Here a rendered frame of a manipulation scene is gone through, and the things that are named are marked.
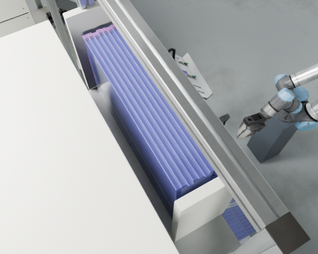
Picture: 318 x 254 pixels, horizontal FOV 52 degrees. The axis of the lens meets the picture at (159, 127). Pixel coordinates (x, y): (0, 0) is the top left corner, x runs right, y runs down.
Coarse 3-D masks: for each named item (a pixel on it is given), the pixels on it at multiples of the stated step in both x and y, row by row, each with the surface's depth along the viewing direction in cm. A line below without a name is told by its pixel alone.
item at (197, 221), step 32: (128, 0) 62; (128, 32) 58; (160, 64) 54; (96, 96) 113; (192, 96) 51; (192, 128) 49; (224, 128) 48; (128, 160) 101; (224, 160) 46; (192, 192) 63; (224, 192) 68; (256, 192) 44; (192, 224) 80; (224, 224) 91; (256, 224) 44
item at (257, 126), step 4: (264, 112) 167; (264, 116) 169; (268, 116) 167; (264, 120) 173; (256, 124) 170; (260, 124) 171; (264, 124) 175; (252, 128) 171; (256, 128) 170; (260, 128) 174
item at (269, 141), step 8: (272, 120) 208; (264, 128) 221; (272, 128) 212; (280, 128) 204; (288, 128) 204; (256, 136) 236; (264, 136) 225; (272, 136) 216; (280, 136) 211; (288, 136) 222; (248, 144) 253; (256, 144) 241; (264, 144) 230; (272, 144) 221; (280, 144) 229; (256, 152) 246; (264, 152) 235; (272, 152) 238; (264, 160) 247
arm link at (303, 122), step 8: (304, 104) 184; (312, 104) 177; (304, 112) 179; (312, 112) 176; (296, 120) 183; (304, 120) 179; (312, 120) 178; (296, 128) 185; (304, 128) 183; (312, 128) 184
